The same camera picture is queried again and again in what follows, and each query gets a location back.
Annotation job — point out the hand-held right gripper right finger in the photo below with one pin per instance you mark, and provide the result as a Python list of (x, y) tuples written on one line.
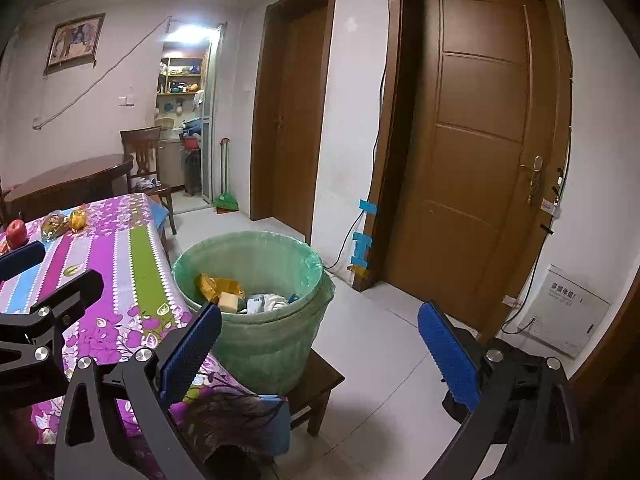
[(447, 352)]

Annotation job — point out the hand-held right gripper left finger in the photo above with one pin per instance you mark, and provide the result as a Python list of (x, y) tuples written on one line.
[(192, 350)]

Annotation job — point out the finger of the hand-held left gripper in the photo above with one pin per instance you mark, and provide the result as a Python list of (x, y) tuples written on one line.
[(50, 320), (20, 260)]

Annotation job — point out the small cardboard box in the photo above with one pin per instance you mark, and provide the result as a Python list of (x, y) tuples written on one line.
[(230, 302)]

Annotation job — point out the orange white snack wrapper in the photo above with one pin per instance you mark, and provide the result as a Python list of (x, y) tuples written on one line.
[(210, 285)]

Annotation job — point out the bin with green liner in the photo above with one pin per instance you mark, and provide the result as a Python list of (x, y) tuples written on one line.
[(260, 340)]

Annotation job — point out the blue and white carton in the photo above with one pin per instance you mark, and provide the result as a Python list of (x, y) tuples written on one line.
[(256, 303)]

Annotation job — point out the red apple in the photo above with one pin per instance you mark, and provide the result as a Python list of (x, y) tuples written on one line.
[(16, 234)]

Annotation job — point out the clear plastic food bag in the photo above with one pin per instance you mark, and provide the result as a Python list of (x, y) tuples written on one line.
[(54, 225)]

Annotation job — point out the yellow wrapped fruit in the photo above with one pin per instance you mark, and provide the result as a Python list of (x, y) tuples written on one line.
[(77, 220)]

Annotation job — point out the round wooden dining table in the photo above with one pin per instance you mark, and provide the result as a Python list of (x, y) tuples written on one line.
[(75, 180)]

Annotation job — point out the blue tape piece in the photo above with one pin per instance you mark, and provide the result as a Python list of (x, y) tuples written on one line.
[(362, 245), (367, 206), (359, 261)]

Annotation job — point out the dark wooden stool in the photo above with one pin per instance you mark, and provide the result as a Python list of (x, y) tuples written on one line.
[(320, 375)]

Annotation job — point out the clothes on chair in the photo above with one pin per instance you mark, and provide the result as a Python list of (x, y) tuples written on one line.
[(147, 182)]

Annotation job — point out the green broom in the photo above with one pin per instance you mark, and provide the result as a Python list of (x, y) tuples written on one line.
[(227, 202)]

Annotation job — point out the wooden chair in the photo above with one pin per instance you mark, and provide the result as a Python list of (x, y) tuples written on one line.
[(145, 152)]

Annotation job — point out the black kitchen bin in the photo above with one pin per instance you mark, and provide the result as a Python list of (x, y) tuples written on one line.
[(192, 175)]

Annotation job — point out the red and white sticker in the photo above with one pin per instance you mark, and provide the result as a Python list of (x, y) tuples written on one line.
[(550, 207)]

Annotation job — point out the stacked blue and red basins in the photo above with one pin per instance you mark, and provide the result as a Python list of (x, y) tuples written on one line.
[(192, 135)]

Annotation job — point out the framed elephant picture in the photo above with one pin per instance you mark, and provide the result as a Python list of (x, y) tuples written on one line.
[(75, 42)]

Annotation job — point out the glass sliding door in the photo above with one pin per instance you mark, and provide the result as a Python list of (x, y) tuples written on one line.
[(210, 120)]

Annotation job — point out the kitchen shelf with dishes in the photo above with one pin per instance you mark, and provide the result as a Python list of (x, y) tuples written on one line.
[(180, 77)]

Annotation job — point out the bright kitchen ceiling lamp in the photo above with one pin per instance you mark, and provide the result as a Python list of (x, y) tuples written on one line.
[(192, 35)]

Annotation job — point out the white wall box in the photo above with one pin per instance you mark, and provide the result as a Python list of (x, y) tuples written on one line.
[(570, 310)]

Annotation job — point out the white wall switch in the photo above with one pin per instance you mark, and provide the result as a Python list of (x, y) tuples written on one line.
[(127, 100)]

